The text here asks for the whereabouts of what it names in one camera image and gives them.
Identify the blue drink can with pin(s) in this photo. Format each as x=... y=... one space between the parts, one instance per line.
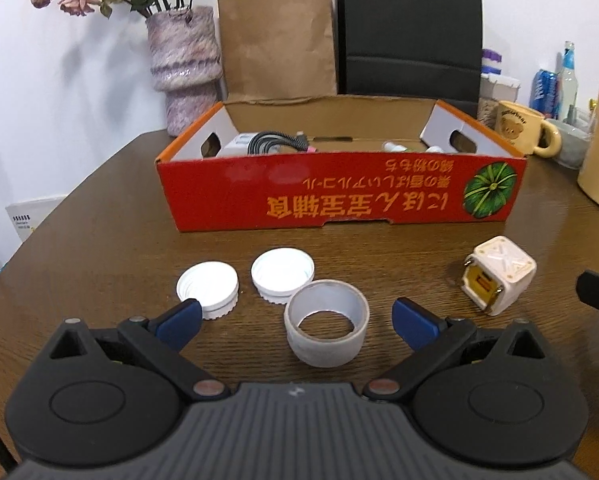
x=544 y=92

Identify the grey container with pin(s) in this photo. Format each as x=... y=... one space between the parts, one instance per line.
x=572 y=145

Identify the small white bottle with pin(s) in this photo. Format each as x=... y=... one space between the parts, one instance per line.
x=434 y=149
x=397 y=147

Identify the white wet wipes pack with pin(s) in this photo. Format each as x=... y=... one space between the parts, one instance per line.
x=237 y=146

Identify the cream bear print mug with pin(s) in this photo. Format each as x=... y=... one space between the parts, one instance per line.
x=517 y=127

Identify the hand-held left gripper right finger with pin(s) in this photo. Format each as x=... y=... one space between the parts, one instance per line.
x=413 y=322

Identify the translucent tape roll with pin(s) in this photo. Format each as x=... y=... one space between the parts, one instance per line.
x=324 y=345

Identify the white booklet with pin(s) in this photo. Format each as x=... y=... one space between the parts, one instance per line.
x=31 y=217

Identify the cream cube power adapter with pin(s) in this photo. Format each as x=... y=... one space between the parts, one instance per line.
x=502 y=272

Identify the mottled purple ceramic vase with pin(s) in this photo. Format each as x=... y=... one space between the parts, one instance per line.
x=187 y=70

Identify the white plastic lid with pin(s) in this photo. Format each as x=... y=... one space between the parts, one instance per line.
x=209 y=282
x=282 y=272

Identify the black paper bag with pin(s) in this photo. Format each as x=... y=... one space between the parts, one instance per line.
x=409 y=30

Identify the brown paper bag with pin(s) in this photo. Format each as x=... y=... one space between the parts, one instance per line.
x=279 y=45

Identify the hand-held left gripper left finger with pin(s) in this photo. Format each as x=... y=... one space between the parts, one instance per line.
x=182 y=321

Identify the clear jar with purple lid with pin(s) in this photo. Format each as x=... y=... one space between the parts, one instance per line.
x=497 y=90

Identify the clear glass bottle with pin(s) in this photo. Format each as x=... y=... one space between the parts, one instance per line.
x=568 y=80

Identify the orange cardboard box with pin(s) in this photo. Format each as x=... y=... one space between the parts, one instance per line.
x=329 y=185

